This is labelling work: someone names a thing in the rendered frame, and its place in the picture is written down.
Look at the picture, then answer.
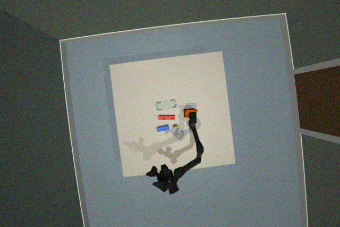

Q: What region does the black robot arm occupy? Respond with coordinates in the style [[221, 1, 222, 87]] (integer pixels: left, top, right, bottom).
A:
[[160, 112, 204, 194]]

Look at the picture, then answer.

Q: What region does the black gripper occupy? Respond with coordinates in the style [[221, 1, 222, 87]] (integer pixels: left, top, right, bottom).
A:
[[146, 166, 169, 192]]

